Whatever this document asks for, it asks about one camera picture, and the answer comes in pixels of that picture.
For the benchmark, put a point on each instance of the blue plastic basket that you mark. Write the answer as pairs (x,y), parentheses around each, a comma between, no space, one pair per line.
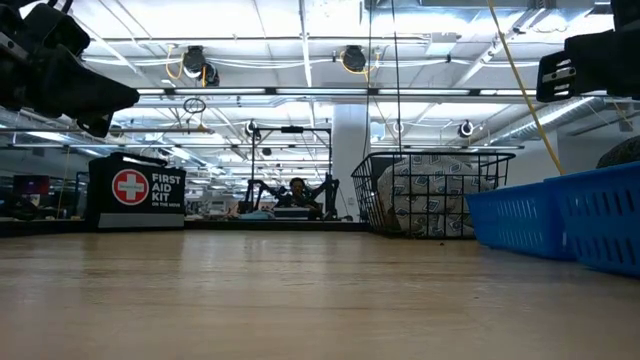
(600,220)
(515,220)

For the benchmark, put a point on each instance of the dark computer monitor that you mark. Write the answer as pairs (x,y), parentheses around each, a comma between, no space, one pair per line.
(30,184)

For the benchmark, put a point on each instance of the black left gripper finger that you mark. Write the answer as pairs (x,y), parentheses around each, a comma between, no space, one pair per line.
(96,126)
(85,92)

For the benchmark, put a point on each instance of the black background rig frame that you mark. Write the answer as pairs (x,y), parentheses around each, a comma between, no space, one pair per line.
(291,129)

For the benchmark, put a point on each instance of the long ceiling light bar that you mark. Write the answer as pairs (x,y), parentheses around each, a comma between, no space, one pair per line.
(220,91)

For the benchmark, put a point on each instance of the white building column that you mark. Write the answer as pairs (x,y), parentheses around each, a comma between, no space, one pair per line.
(350,150)

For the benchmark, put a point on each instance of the black background robot arm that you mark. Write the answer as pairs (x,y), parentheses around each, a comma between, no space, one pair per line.
(330,192)
(255,190)

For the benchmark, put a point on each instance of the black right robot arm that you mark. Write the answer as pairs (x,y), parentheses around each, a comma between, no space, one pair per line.
(627,12)

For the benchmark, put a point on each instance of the person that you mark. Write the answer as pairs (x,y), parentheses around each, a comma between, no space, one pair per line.
(298,186)

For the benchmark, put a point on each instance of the grey patterned fabric pouch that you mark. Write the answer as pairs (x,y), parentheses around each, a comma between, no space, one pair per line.
(425,200)

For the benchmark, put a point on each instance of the black first aid kit bag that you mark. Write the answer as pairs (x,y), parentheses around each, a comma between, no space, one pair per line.
(100,190)

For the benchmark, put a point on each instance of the black metal table frame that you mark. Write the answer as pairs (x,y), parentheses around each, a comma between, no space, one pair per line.
(50,226)

